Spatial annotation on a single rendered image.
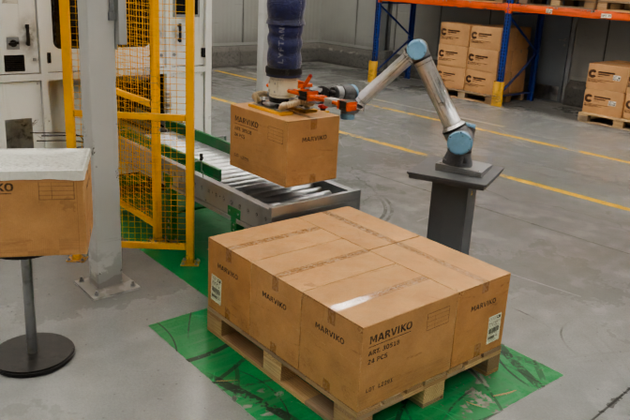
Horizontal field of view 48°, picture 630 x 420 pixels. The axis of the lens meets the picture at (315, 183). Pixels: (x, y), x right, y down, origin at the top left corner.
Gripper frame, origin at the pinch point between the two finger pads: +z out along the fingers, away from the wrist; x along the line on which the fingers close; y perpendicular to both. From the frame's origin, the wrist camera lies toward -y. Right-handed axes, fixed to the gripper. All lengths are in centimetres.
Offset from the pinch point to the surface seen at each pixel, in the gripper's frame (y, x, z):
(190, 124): 64, -25, 44
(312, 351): -107, -92, 81
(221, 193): 41, -66, 36
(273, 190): 29, -66, 4
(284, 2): 19, 52, 8
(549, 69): 352, -68, -814
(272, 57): 25.4, 19.8, 10.5
